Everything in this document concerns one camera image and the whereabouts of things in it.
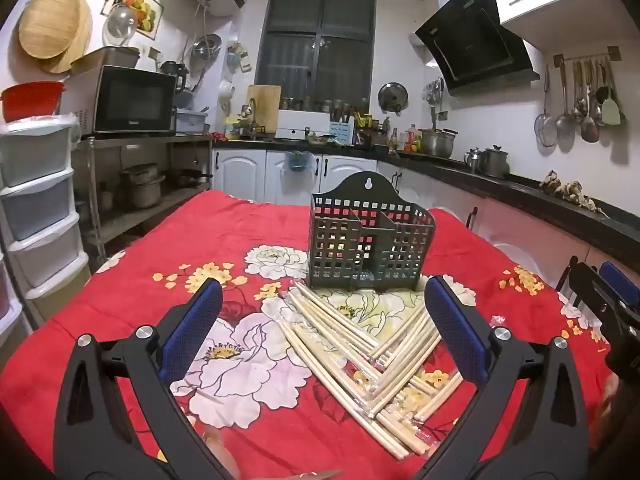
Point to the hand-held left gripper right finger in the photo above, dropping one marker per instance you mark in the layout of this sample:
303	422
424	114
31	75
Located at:
457	330

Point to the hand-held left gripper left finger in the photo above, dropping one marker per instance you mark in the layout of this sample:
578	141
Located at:
192	330

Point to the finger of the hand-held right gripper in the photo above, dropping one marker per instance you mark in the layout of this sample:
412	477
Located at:
620	280
595	292

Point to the bunch of chopsticks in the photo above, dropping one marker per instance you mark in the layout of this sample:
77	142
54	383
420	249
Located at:
340	355

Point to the dark green utensil holder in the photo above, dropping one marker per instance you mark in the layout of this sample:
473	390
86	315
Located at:
340	245

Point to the black kitchen countertop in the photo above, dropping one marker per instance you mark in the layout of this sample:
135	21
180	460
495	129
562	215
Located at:
590	225

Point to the red floral blanket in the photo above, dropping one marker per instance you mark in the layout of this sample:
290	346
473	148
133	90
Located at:
125	270

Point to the pink base cabinets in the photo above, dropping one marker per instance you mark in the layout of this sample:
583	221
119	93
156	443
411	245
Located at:
525	230

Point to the pile of ginger roots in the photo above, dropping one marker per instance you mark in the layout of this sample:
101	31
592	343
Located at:
565	187

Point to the stacked old pots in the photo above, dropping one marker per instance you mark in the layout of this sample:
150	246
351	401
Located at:
142	187

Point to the black frying pan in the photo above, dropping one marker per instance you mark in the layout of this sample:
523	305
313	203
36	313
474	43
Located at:
187	177

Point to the steel ladle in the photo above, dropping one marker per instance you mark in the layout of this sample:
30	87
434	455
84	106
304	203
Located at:
590	127

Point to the steel skimmer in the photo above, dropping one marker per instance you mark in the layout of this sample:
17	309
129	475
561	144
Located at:
565	125

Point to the white base cabinets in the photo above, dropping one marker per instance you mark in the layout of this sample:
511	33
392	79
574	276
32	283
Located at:
240	170

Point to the pale green spatula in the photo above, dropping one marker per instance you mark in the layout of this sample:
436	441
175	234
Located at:
611	110

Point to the small steel kettle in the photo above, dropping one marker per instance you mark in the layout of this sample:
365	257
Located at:
473	160

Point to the large steel stockpot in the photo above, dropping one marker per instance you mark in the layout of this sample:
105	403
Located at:
437	144

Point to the metal shelf rack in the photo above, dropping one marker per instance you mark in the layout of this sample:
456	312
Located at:
150	141

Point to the orange drink bottle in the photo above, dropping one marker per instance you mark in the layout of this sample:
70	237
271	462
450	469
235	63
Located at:
412	140

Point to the blue hanging bin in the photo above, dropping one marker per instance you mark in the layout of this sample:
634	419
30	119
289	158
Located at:
298	164

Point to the white plastic drawer unit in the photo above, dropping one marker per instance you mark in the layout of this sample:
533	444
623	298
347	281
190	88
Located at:
35	195

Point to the blue plastic basket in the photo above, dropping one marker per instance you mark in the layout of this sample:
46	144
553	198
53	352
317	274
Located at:
190	121

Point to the steel faucet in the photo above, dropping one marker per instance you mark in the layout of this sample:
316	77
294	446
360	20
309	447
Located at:
251	112

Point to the blue knife holder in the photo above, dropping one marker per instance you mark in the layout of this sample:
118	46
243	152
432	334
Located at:
341	132

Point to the white countertop box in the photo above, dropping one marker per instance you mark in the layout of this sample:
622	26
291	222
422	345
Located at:
300	125

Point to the wooden cutting board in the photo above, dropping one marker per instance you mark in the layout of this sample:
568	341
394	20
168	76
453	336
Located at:
267	105

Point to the black microwave oven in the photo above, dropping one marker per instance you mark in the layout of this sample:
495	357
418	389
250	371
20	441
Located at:
130	100

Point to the hanging steel pot lid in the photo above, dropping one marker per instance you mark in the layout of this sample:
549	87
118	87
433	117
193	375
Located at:
392	96

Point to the black electric kettle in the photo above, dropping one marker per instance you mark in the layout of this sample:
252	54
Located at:
172	75

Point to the hanging steel colander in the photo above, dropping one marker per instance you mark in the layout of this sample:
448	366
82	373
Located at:
205	50

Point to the red plastic basin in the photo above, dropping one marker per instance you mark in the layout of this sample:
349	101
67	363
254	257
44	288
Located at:
30	100

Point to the black range hood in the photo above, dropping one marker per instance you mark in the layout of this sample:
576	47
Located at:
470	40

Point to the beige plastic container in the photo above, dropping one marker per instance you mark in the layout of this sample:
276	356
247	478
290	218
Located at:
105	60

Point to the dark kitchen window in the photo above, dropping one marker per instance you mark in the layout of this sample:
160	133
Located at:
295	60

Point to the glass pot lid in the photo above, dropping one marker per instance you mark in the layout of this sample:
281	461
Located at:
119	25

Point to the round bamboo tray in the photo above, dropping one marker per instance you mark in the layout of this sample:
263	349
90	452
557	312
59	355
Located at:
50	22

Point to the fruit wall poster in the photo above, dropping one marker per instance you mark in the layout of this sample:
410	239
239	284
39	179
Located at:
145	10

